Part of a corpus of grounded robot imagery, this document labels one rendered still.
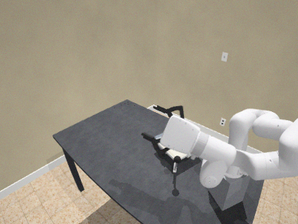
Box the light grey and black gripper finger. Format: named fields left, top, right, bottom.
left=153, top=105, right=185, bottom=119
left=141, top=133, right=170, bottom=156

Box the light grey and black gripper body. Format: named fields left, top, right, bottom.
left=160, top=115, right=201, bottom=154

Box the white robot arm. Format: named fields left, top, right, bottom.
left=191, top=109, right=298, bottom=188

